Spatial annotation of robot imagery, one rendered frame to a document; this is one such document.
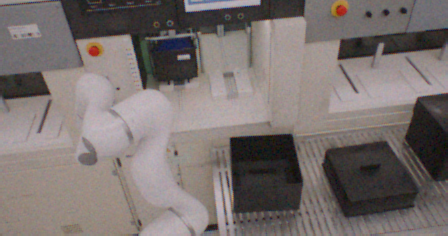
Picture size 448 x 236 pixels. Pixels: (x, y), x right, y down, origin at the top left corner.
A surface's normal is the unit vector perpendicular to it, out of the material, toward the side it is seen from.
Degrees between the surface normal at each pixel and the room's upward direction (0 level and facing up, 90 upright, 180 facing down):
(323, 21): 90
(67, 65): 90
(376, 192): 0
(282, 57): 90
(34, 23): 90
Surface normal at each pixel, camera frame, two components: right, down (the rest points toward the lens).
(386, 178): -0.05, -0.76
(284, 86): 0.11, 0.64
